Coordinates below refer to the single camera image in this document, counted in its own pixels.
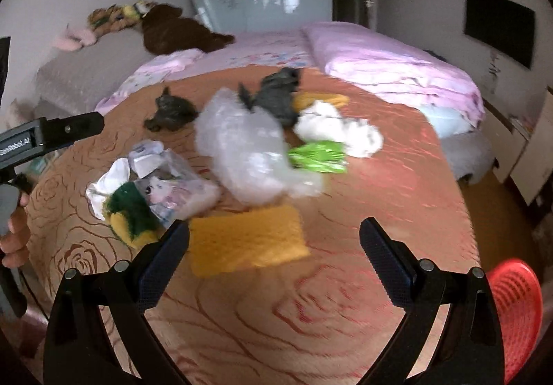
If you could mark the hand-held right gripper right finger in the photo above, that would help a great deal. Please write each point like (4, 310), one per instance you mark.
(382, 257)

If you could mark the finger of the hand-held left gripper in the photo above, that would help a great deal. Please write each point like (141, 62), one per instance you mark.
(69, 128)

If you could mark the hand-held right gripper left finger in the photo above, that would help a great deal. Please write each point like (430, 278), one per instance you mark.
(166, 255)

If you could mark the green and yellow scouring sponge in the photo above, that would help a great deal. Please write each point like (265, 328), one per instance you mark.
(131, 212)

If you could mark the clear printed plastic packet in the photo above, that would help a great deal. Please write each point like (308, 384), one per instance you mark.
(181, 192)

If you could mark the white cloth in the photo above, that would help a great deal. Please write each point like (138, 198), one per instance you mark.
(106, 186)

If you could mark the yellow sponge cloth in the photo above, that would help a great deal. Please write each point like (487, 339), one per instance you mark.
(246, 240)

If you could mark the white paper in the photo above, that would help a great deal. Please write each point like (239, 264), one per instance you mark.
(147, 156)

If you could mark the small black plastic bag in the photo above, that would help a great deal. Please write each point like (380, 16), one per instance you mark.
(170, 110)

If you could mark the green snack wrapper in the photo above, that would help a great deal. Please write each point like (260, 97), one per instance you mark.
(317, 156)

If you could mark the clear plastic bag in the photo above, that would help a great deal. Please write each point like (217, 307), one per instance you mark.
(246, 147)

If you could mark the white tissue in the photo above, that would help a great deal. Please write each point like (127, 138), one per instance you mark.
(337, 128)

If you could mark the yellow wrapper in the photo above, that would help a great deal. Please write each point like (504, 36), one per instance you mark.
(322, 99)

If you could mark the large black plastic bag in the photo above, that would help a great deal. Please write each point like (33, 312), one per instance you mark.
(274, 97)

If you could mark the person's left hand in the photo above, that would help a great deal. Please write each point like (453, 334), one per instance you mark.
(17, 242)

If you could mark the grey padded headboard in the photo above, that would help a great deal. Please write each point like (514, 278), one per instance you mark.
(86, 69)

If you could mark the rose pattern tablecloth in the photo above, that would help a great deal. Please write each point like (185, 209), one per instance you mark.
(345, 203)

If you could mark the pink plush toy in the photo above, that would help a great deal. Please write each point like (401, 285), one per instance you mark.
(75, 39)

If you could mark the red plastic basket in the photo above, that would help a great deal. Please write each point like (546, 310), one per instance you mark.
(516, 303)

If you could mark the brown teddy bear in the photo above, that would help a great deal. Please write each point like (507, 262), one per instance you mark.
(177, 33)

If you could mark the white cabinet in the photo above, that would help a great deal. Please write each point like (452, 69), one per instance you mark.
(529, 151)

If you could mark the pink duvet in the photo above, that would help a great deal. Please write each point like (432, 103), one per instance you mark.
(389, 65)

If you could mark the pink floral bed sheet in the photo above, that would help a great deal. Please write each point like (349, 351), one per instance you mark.
(255, 52)

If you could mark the black wall television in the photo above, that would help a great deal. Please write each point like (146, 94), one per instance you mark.
(499, 26)

